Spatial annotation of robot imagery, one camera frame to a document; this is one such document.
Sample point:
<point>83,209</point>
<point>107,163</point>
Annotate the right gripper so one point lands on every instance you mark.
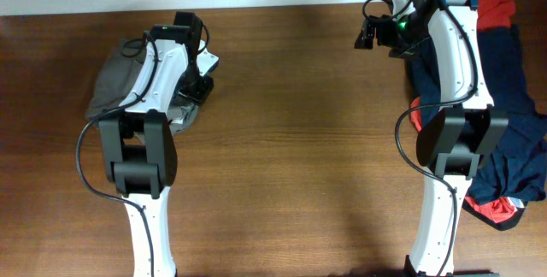
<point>385,39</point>

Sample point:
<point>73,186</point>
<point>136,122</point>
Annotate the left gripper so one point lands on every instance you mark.
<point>199,91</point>

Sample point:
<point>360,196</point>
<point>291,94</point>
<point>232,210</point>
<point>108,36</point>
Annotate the grey shorts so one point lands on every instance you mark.
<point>116,79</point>

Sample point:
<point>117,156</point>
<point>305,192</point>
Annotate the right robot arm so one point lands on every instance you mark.
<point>466,129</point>

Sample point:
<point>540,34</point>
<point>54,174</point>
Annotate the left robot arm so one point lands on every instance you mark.
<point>137,136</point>

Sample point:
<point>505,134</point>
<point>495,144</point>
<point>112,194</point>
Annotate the red and black garment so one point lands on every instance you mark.
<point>503,213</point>

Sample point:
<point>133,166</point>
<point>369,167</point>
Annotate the navy blue garment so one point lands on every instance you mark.
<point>508,114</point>

